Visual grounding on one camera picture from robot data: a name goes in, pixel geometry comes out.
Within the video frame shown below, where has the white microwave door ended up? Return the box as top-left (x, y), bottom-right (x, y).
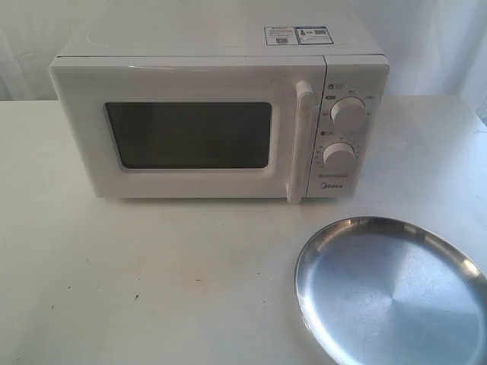
top-left (49, 56), bottom-right (326, 203)

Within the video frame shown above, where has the white microwave oven body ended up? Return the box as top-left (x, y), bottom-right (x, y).
top-left (56, 28), bottom-right (389, 204)

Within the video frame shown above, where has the upper white control knob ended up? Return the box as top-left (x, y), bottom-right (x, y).
top-left (330, 97), bottom-right (368, 131)

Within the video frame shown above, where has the blue white info sticker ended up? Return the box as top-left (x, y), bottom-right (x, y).
top-left (264, 26), bottom-right (334, 46)

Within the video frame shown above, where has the round stainless steel tray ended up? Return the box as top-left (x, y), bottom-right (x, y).
top-left (294, 216), bottom-right (486, 364)

